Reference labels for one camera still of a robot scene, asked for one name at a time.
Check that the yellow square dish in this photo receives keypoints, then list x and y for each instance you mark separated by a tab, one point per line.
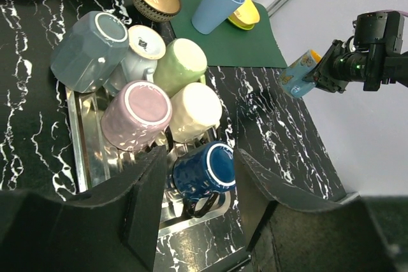
246	14

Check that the metal tray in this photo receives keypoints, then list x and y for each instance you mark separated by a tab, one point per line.
97	160

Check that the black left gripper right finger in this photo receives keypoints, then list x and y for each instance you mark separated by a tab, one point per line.
289	229

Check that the green mat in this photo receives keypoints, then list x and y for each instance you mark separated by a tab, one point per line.
227	45

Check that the slate blue faceted mug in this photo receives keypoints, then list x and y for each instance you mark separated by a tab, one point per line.
90	51

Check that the blue butterfly mug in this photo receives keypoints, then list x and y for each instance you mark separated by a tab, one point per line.
291	79

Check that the cream mug black handle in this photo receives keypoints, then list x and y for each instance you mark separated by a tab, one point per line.
196	108

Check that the pink mug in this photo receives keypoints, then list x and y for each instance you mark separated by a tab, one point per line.
136	115

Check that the light grey-blue mug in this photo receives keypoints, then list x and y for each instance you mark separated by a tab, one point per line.
146	47

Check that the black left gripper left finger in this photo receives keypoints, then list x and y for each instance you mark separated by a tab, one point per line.
110	227

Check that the green square dish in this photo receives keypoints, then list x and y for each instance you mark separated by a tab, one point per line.
240	26

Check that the blue plastic cup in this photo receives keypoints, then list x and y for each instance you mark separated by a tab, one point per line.
211	13

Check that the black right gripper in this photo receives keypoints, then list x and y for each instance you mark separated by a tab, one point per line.
372	56

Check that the light green mug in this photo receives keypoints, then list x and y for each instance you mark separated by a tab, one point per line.
183	63

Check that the dark blue mug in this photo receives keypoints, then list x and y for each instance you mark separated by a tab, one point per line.
202	175

